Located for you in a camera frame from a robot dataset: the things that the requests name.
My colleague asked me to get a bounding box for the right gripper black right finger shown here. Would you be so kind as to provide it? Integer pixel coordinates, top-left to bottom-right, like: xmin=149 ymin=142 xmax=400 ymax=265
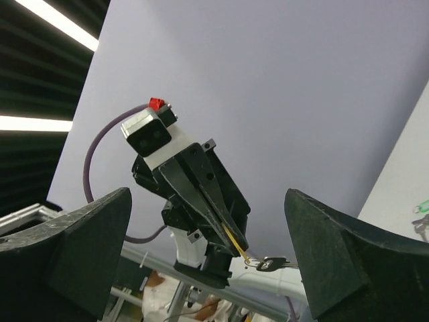
xmin=284 ymin=189 xmax=428 ymax=321

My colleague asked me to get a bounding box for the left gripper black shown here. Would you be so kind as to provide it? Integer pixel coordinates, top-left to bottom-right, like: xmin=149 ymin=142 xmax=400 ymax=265
xmin=132 ymin=140 xmax=251 ymax=251

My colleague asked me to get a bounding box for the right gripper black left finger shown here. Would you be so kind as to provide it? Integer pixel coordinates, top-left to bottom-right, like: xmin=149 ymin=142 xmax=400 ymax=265
xmin=1 ymin=187 xmax=131 ymax=321

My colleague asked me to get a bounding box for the yellow key tag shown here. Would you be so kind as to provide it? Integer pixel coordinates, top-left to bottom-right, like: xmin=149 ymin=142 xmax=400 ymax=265
xmin=222 ymin=223 xmax=250 ymax=264

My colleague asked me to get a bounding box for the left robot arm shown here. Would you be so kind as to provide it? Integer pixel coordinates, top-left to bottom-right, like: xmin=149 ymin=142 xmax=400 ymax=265
xmin=132 ymin=140 xmax=251 ymax=289

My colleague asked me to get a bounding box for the green key tag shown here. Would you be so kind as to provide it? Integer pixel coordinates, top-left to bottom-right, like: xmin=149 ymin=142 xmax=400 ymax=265
xmin=413 ymin=200 xmax=429 ymax=214

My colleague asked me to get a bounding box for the person in white shirt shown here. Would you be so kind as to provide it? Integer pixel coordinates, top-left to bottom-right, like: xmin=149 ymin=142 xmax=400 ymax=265
xmin=142 ymin=270 xmax=232 ymax=322

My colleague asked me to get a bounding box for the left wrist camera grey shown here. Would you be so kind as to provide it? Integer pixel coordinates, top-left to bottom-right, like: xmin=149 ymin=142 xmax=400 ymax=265
xmin=121 ymin=107 xmax=172 ymax=157

